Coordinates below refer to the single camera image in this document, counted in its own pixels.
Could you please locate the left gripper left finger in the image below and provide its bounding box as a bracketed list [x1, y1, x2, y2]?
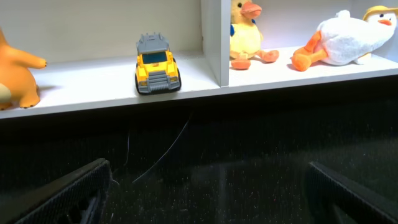
[0, 157, 113, 224]

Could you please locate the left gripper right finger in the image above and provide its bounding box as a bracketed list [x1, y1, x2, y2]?
[303, 161, 398, 224]

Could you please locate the orange dragon toy figure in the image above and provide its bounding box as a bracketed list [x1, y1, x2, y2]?
[0, 27, 48, 111]

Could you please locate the white shelf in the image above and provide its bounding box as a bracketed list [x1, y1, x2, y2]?
[0, 0, 398, 120]

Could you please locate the white plush goose yellow hat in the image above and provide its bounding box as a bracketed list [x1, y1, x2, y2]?
[291, 5, 398, 72]

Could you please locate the grey and yellow toy truck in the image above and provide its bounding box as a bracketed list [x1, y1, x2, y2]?
[134, 32, 182, 95]

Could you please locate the yellow plush duck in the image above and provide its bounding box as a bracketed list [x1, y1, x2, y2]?
[229, 0, 280, 70]

